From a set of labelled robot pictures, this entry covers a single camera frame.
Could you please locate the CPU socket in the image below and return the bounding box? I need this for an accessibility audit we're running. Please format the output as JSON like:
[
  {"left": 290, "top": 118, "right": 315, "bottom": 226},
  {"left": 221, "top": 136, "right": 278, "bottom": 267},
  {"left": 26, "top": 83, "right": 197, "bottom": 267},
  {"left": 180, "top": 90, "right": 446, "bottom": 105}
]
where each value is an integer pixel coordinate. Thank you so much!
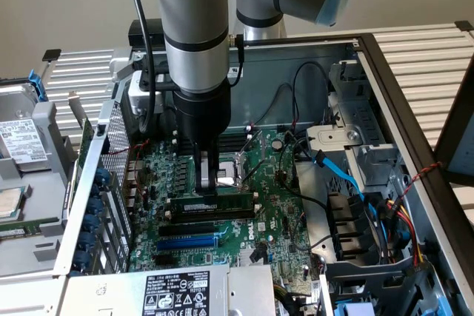
[{"left": 216, "top": 160, "right": 250, "bottom": 188}]

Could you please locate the grey power supply with label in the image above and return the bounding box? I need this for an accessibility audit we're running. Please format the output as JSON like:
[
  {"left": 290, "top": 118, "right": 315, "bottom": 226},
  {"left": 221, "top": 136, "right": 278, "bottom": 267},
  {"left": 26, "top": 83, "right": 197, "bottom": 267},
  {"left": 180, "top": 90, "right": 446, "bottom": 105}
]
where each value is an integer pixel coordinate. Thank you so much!
[{"left": 58, "top": 264, "right": 278, "bottom": 316}]

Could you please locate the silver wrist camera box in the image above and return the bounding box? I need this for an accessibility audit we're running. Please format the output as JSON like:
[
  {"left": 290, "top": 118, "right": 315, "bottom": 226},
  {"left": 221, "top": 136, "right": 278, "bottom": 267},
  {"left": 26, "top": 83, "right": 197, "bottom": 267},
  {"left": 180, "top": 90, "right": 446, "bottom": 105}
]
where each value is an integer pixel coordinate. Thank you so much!
[{"left": 127, "top": 69, "right": 168, "bottom": 115}]

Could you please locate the small silver heatsink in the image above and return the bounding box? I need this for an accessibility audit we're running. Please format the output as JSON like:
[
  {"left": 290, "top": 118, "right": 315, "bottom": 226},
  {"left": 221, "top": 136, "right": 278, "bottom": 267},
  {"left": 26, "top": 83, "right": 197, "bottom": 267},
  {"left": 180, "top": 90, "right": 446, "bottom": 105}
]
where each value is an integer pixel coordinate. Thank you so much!
[{"left": 238, "top": 246, "right": 268, "bottom": 267}]

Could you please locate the metal socket cover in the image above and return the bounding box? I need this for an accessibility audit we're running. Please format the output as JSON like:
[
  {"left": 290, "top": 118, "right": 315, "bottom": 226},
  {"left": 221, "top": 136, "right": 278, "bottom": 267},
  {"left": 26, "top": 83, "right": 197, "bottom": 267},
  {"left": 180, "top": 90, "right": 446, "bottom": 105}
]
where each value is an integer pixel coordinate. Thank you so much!
[{"left": 238, "top": 130, "right": 267, "bottom": 186}]

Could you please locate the green graphics card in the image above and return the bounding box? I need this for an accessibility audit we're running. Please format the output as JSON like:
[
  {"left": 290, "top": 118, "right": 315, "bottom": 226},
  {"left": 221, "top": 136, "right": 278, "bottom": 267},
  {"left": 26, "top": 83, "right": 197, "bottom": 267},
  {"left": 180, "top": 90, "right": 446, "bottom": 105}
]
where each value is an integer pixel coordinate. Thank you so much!
[{"left": 67, "top": 90, "right": 94, "bottom": 169}]

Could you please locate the red yellow black wire bundle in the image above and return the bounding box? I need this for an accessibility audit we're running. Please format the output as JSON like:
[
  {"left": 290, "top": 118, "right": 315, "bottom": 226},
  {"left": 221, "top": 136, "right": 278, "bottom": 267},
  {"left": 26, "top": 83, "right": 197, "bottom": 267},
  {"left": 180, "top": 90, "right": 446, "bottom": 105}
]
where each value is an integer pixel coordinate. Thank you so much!
[{"left": 383, "top": 198, "right": 427, "bottom": 269}]

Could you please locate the black side panel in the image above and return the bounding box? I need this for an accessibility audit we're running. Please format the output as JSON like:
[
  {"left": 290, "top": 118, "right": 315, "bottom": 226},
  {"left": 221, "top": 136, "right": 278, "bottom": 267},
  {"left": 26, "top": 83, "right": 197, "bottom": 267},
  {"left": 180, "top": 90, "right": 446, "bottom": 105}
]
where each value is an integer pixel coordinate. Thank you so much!
[{"left": 432, "top": 38, "right": 474, "bottom": 188}]

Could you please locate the blue rack latch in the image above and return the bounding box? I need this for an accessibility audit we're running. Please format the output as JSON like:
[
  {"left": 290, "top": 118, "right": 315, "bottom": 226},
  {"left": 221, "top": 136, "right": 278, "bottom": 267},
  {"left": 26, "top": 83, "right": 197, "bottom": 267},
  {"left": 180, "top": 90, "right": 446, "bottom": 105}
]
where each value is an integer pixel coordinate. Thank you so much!
[{"left": 28, "top": 68, "right": 50, "bottom": 103}]

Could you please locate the open PC case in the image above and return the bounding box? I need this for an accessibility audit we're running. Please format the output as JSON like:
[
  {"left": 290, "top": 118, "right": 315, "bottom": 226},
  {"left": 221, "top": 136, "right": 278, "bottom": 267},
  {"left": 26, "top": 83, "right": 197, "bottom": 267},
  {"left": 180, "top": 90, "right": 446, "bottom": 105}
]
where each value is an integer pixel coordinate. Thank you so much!
[{"left": 53, "top": 33, "right": 474, "bottom": 316}]

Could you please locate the black RAM slot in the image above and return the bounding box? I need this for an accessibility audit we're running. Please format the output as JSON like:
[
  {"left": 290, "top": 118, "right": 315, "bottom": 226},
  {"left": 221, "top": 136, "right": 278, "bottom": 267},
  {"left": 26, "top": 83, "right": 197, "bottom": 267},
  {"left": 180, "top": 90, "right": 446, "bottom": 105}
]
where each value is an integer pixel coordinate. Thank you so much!
[{"left": 165, "top": 207, "right": 261, "bottom": 225}]

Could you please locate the grey parts rack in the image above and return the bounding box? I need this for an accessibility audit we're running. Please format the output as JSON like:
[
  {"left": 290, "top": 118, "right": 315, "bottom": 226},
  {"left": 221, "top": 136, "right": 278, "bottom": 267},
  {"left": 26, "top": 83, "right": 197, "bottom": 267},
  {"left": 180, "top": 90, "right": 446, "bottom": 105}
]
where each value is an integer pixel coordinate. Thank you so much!
[{"left": 0, "top": 68, "right": 84, "bottom": 278}]

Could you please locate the green RAM stick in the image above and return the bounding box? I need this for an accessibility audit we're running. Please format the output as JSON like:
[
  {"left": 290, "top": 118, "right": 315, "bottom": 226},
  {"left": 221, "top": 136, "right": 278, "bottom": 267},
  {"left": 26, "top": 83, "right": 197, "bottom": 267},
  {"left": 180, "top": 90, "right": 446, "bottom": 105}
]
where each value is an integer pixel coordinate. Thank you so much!
[
  {"left": 0, "top": 219, "right": 50, "bottom": 240},
  {"left": 168, "top": 192, "right": 257, "bottom": 214}
]

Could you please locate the blue expansion slot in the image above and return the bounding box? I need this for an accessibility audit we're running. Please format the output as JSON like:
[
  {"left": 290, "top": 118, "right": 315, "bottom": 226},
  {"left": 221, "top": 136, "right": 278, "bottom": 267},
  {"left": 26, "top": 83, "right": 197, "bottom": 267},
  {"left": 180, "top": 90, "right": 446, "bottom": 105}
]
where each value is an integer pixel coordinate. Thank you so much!
[{"left": 156, "top": 235, "right": 218, "bottom": 252}]

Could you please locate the green Dell motherboard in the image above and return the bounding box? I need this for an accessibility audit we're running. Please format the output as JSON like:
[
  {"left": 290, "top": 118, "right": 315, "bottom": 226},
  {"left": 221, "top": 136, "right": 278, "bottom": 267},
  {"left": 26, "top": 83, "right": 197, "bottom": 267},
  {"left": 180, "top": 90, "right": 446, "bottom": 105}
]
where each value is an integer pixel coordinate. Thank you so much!
[{"left": 127, "top": 127, "right": 324, "bottom": 286}]

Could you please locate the silver CPU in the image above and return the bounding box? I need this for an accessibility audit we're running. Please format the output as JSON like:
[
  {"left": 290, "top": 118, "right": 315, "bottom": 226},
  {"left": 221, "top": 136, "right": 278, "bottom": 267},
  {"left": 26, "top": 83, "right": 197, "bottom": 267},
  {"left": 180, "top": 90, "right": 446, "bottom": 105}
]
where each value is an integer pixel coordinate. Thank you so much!
[{"left": 0, "top": 185, "right": 33, "bottom": 220}]

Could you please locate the hard disk with white label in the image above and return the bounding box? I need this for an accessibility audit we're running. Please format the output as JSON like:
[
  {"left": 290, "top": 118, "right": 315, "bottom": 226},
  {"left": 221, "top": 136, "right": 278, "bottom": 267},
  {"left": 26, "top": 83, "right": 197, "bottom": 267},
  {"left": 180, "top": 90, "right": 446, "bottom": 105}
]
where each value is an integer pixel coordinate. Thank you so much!
[{"left": 0, "top": 81, "right": 56, "bottom": 173}]

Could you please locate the blue SATA wire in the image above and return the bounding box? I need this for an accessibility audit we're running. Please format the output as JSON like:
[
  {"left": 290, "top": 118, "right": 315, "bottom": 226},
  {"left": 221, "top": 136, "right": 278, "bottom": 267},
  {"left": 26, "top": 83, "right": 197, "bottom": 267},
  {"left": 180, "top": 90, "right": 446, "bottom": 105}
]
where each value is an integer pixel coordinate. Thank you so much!
[{"left": 312, "top": 148, "right": 377, "bottom": 223}]

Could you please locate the red black twisted wire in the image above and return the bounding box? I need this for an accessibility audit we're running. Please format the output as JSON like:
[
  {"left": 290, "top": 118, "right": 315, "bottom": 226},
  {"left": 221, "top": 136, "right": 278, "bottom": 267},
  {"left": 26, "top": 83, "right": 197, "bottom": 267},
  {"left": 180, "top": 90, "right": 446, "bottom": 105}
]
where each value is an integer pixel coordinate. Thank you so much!
[{"left": 402, "top": 161, "right": 444, "bottom": 199}]

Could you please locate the black plastic drive bracket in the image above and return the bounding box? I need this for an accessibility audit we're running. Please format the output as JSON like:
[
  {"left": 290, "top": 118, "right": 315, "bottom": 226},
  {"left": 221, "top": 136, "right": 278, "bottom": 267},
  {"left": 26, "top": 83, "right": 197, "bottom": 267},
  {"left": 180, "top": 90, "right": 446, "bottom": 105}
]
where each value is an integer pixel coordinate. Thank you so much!
[{"left": 326, "top": 190, "right": 375, "bottom": 262}]

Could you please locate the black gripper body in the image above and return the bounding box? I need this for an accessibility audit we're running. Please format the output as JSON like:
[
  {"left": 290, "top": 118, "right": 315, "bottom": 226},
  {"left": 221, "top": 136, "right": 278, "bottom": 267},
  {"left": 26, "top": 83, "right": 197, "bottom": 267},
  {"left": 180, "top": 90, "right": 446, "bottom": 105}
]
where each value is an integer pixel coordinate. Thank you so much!
[{"left": 172, "top": 84, "right": 233, "bottom": 155}]

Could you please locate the black box behind case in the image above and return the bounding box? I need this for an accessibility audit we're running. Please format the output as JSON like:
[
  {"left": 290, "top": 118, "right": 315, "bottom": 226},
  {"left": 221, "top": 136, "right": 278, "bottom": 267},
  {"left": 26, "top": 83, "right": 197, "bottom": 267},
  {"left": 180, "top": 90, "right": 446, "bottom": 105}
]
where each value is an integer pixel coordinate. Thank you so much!
[{"left": 127, "top": 18, "right": 166, "bottom": 51}]

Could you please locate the metal disk bay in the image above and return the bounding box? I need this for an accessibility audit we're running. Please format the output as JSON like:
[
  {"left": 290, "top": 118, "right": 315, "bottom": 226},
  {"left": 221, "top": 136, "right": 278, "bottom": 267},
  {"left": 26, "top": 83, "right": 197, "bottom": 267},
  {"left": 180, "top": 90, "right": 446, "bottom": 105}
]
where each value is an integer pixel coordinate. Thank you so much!
[{"left": 305, "top": 59, "right": 403, "bottom": 187}]

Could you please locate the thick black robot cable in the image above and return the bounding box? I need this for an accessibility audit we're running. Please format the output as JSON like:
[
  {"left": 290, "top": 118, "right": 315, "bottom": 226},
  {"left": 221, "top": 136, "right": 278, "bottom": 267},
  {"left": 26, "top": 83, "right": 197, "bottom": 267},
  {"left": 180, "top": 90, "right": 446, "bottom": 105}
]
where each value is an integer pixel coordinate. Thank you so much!
[{"left": 127, "top": 0, "right": 156, "bottom": 136}]

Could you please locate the black RAM slots bank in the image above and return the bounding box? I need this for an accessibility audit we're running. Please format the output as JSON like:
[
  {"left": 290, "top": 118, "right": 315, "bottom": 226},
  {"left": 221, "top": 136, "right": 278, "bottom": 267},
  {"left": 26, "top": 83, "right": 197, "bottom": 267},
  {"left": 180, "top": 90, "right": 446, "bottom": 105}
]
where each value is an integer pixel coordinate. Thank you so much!
[{"left": 216, "top": 130, "right": 256, "bottom": 155}]

